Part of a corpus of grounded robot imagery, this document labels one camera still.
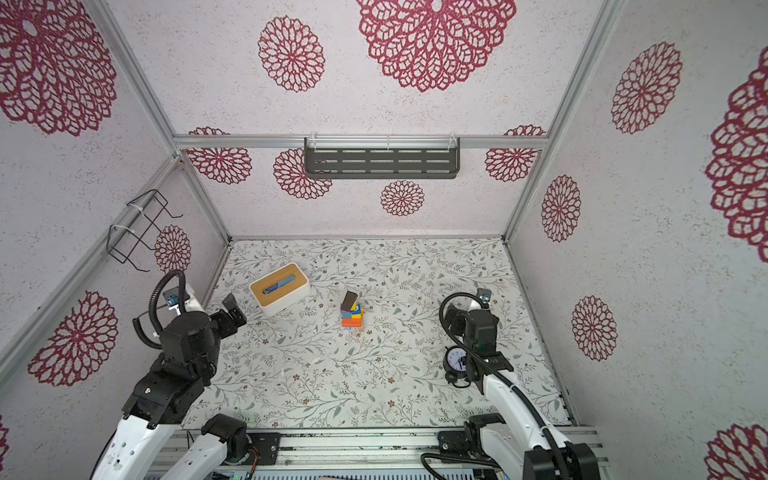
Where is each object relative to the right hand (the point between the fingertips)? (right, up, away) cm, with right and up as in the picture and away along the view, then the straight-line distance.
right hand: (467, 304), depth 85 cm
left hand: (-63, +1, -15) cm, 65 cm away
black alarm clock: (-3, -17, +1) cm, 17 cm away
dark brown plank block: (-34, +1, +2) cm, 34 cm away
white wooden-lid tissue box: (-59, +3, +15) cm, 61 cm away
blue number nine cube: (-32, -3, +5) cm, 32 cm away
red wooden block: (-34, -7, +8) cm, 35 cm away
